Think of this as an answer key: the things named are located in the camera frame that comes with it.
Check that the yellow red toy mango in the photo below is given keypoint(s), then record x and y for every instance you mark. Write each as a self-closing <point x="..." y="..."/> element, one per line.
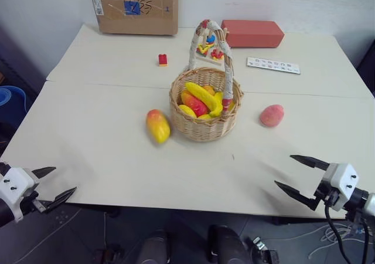
<point x="158" y="126"/>

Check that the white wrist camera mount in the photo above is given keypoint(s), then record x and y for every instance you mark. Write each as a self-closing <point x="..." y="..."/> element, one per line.
<point x="14" y="184"/>
<point x="342" y="179"/>

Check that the brown cardboard box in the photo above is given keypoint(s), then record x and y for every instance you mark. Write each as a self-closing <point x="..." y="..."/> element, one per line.
<point x="134" y="11"/>

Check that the red toy brick yellow base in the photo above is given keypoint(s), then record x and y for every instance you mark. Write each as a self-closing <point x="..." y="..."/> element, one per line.
<point x="163" y="59"/>

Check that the small yellow toy fruit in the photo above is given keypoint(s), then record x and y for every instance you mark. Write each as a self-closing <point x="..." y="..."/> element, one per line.
<point x="205" y="117"/>

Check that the red orange toy mango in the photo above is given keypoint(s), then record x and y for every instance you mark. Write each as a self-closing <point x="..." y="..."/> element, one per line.
<point x="194" y="104"/>

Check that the yellow toy lemon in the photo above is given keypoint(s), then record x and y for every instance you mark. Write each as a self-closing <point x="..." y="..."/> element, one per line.
<point x="187" y="110"/>

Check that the blue round container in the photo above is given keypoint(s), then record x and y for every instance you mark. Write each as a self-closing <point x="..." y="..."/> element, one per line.
<point x="10" y="102"/>

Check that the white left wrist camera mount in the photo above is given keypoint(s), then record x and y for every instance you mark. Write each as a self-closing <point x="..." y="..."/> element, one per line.
<point x="14" y="184"/>

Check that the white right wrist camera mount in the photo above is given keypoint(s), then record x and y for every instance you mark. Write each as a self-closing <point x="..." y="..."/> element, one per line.
<point x="342" y="179"/>

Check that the orange toy fruit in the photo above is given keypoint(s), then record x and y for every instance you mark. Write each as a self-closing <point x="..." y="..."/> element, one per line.
<point x="209" y="89"/>

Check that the dark rounded shape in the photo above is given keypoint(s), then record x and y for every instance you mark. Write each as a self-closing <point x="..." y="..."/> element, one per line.
<point x="153" y="247"/>
<point x="225" y="243"/>

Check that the white card with letters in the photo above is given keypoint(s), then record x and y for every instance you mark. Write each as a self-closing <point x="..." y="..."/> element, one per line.
<point x="272" y="65"/>

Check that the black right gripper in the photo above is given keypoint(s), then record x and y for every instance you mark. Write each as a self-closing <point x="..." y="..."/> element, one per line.
<point x="324" y="196"/>

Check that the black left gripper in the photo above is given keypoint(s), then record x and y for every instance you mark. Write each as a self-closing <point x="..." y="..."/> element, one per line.
<point x="29" y="203"/>

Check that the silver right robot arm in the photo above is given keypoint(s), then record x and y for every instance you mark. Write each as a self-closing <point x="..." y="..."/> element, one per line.
<point x="366" y="202"/>

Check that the yellow toy banana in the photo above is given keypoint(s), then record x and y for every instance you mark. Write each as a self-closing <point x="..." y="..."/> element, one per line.
<point x="202" y="95"/>

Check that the pink toy peach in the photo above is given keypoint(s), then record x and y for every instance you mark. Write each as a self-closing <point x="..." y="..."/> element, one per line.
<point x="272" y="115"/>

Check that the red rectangular box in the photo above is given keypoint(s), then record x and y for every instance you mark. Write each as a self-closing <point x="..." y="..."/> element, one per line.
<point x="252" y="33"/>

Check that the colourful wooden stacking toy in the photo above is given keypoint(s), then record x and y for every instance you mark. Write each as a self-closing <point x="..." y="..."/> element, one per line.
<point x="216" y="54"/>

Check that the black white connector plug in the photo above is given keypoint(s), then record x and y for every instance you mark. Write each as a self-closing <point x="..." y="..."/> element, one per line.
<point x="263" y="249"/>

